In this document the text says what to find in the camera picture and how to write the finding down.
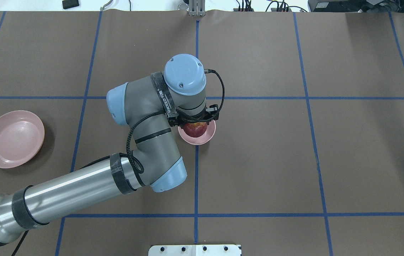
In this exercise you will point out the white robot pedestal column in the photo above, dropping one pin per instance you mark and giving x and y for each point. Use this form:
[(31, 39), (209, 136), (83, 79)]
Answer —
[(196, 250)]

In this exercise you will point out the small black square device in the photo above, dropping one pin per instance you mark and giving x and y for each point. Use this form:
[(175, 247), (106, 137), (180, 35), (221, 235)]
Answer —
[(67, 4)]

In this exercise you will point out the pink plate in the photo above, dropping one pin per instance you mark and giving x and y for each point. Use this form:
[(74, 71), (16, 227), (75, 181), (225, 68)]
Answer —
[(22, 135)]

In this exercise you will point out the aluminium frame post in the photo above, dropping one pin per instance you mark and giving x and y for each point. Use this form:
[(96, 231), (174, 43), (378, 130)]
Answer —
[(196, 7)]

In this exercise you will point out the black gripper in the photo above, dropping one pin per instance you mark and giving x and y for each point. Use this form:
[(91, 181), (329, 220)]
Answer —
[(176, 122)]

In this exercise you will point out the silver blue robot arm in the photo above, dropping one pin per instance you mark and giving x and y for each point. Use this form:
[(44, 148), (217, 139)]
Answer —
[(150, 107)]

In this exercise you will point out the pink bowl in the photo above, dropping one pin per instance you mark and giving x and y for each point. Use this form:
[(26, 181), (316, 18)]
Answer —
[(205, 138)]

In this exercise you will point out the red apple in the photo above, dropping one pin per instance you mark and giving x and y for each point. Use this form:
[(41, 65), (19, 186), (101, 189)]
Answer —
[(195, 130)]

